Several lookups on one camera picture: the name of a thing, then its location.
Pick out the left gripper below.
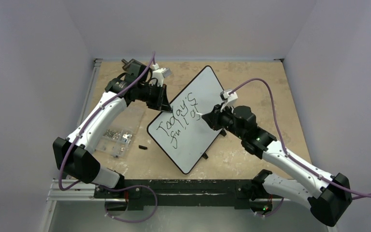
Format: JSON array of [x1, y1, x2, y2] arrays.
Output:
[[138, 82, 171, 112]]

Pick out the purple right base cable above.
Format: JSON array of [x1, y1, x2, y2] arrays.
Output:
[[254, 195, 285, 218]]

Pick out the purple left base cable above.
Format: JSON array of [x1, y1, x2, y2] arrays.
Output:
[[104, 184, 159, 224]]

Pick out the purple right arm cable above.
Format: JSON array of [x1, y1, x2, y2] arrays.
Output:
[[227, 78, 371, 201]]

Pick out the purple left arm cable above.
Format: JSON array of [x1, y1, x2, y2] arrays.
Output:
[[58, 51, 157, 192]]

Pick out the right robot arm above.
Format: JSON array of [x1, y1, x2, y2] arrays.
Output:
[[201, 104, 353, 227]]

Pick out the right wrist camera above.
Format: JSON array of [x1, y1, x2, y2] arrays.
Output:
[[220, 89, 238, 112]]

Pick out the clear plastic screw box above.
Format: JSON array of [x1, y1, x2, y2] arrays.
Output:
[[95, 106, 145, 158]]

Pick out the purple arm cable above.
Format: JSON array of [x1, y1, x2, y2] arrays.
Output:
[[227, 78, 371, 201], [58, 51, 157, 192]]

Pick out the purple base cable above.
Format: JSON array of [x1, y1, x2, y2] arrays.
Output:
[[254, 195, 285, 218], [104, 184, 159, 224]]

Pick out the aluminium frame rail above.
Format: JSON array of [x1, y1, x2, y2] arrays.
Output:
[[46, 178, 109, 203]]

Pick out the black marker cap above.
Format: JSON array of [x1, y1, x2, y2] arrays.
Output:
[[138, 145, 148, 150]]

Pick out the white whiteboard black frame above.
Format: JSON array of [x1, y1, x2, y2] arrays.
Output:
[[147, 66, 224, 174]]

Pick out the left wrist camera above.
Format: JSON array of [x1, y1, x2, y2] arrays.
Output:
[[149, 63, 172, 87]]

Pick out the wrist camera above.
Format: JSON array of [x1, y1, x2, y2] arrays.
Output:
[[149, 63, 172, 87], [220, 89, 238, 112]]

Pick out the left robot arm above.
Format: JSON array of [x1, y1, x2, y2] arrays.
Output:
[[53, 60, 172, 198]]

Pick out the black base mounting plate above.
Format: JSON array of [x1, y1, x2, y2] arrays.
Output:
[[94, 179, 281, 214]]

